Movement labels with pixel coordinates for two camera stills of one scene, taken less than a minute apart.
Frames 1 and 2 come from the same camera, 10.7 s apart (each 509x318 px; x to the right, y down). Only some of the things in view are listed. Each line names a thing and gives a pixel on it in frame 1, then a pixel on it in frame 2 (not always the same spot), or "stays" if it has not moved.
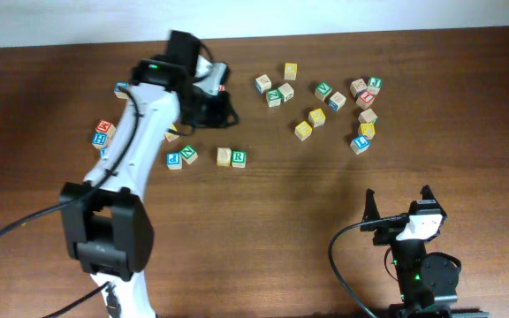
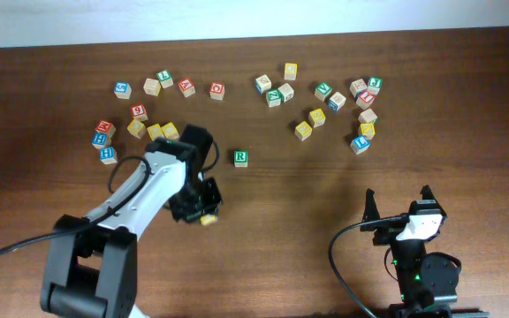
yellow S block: x=224 y=156 -> x=208 y=220
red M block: x=105 y=126 stays
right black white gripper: x=386 y=234 stays
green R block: x=239 y=158 stays
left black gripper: x=221 y=117 -> x=215 y=200
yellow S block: x=316 y=117 stays
